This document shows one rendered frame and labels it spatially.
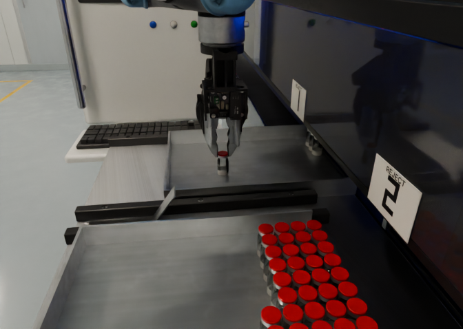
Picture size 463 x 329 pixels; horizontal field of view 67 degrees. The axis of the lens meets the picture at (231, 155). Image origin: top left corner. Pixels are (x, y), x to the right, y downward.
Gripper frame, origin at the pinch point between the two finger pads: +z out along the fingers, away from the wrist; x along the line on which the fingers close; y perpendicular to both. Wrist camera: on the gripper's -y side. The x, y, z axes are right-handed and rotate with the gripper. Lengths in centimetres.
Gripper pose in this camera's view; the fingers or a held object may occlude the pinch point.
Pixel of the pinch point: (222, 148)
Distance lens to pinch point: 68.1
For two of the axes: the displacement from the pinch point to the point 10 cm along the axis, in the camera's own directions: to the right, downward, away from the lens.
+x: 9.9, -0.6, 1.1
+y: 1.3, 4.5, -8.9
